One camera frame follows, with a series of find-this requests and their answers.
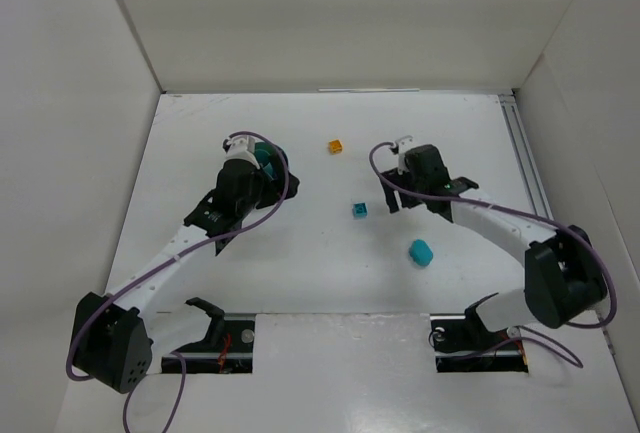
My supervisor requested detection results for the purple cable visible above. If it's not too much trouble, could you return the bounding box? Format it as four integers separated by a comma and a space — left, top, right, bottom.
368, 140, 618, 370
65, 131, 291, 433

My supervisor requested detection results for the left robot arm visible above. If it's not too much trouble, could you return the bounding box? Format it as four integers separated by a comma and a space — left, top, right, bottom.
65, 145, 300, 394

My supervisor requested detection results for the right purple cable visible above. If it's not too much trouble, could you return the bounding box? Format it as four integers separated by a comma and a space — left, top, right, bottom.
368, 140, 618, 370

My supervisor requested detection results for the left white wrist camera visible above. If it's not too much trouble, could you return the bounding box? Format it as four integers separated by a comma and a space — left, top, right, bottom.
223, 135, 260, 168

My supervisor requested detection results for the teal square lego brick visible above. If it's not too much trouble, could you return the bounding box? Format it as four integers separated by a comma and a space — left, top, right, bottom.
352, 202, 368, 219

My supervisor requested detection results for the aluminium rail right side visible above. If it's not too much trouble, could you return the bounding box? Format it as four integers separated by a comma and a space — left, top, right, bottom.
498, 92, 553, 219

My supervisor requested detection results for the teal rounded lego piece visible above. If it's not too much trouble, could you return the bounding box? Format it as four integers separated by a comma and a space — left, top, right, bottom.
408, 239, 434, 268

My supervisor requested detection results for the orange square lego brick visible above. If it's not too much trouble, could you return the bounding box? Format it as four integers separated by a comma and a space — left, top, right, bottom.
327, 139, 343, 155

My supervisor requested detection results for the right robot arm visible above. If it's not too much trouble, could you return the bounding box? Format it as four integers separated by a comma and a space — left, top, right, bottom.
376, 136, 618, 333

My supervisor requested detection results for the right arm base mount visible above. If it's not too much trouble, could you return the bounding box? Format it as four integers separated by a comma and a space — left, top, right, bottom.
428, 303, 529, 373

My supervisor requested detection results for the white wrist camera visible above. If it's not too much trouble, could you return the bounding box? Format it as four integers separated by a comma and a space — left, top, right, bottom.
390, 135, 415, 156
223, 135, 260, 168

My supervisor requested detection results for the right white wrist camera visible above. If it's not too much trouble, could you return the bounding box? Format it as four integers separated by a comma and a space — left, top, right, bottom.
390, 135, 415, 156

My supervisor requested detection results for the teal round divided container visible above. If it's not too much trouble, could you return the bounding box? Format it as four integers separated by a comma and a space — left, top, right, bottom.
253, 142, 289, 186

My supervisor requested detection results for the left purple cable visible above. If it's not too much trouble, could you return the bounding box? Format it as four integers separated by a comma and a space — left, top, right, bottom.
65, 131, 291, 433

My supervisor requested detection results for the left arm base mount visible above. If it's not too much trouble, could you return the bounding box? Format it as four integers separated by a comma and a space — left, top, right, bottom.
153, 297, 256, 375

